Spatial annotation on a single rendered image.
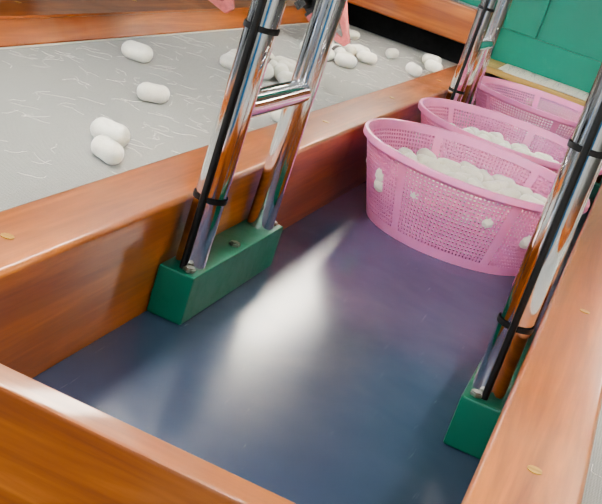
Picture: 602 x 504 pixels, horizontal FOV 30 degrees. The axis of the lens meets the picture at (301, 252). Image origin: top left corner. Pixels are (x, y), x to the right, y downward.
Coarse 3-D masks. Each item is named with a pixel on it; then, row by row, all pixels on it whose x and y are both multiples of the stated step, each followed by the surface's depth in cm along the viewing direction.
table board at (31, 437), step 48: (0, 384) 55; (0, 432) 55; (48, 432) 54; (96, 432) 54; (144, 432) 55; (0, 480) 56; (48, 480) 55; (96, 480) 54; (144, 480) 53; (192, 480) 53; (240, 480) 54
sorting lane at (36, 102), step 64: (0, 64) 113; (64, 64) 122; (128, 64) 132; (192, 64) 143; (384, 64) 197; (448, 64) 224; (0, 128) 93; (64, 128) 99; (128, 128) 106; (192, 128) 113; (256, 128) 122; (0, 192) 79
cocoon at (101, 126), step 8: (96, 120) 98; (104, 120) 98; (96, 128) 97; (104, 128) 97; (112, 128) 97; (120, 128) 97; (112, 136) 97; (120, 136) 97; (128, 136) 98; (120, 144) 97
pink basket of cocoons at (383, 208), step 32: (384, 128) 133; (416, 128) 137; (384, 160) 121; (480, 160) 139; (512, 160) 138; (384, 192) 122; (416, 192) 118; (448, 192) 116; (480, 192) 114; (544, 192) 135; (384, 224) 123; (416, 224) 120; (448, 224) 118; (480, 224) 117; (512, 224) 117; (448, 256) 120; (480, 256) 120; (512, 256) 121
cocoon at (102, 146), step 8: (96, 136) 94; (104, 136) 93; (96, 144) 93; (104, 144) 92; (112, 144) 92; (96, 152) 93; (104, 152) 92; (112, 152) 92; (120, 152) 92; (104, 160) 93; (112, 160) 92; (120, 160) 93
